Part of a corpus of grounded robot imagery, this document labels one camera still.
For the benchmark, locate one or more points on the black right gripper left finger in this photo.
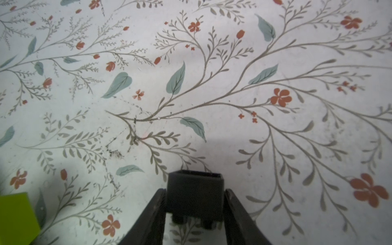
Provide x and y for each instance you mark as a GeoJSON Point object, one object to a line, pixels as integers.
{"type": "Point", "coordinates": [149, 227]}

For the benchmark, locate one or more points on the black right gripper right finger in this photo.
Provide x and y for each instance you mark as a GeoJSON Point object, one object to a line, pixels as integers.
{"type": "Point", "coordinates": [240, 229]}

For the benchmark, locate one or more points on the lime green lego brick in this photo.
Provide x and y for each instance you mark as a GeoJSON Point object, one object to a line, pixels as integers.
{"type": "Point", "coordinates": [19, 225]}

